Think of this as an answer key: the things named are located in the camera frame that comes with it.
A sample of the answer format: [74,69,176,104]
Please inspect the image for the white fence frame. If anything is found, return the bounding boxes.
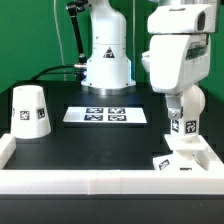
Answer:
[0,134,224,195]

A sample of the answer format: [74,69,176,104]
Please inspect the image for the black cable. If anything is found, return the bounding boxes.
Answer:
[30,63,88,82]

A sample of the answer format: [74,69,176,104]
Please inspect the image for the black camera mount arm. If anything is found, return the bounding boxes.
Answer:
[66,0,88,64]

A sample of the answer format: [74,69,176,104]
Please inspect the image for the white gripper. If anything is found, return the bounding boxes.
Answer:
[142,34,211,120]

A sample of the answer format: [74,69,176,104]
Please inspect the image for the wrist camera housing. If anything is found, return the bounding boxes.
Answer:
[147,4,216,34]

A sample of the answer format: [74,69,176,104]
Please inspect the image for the white lamp base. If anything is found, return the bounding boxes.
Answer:
[153,134,208,172]

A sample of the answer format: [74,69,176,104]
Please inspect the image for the white lamp bulb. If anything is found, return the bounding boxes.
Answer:
[170,85,205,139]

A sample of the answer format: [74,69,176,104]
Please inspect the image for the white lamp shade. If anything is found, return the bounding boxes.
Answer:
[11,85,51,139]

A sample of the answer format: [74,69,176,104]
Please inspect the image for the white marker plate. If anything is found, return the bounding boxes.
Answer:
[63,107,147,124]

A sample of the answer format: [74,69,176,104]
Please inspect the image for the white cable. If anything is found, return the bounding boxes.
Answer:
[53,0,68,81]

